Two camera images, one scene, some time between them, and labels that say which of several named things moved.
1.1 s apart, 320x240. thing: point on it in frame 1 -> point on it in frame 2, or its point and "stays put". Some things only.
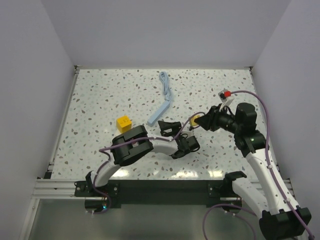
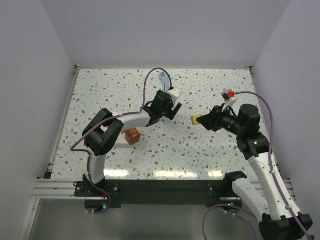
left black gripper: (176, 128) -> (170, 105)
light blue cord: (164, 77) stays put
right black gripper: (209, 120) stays put
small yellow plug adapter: (192, 123) stays put
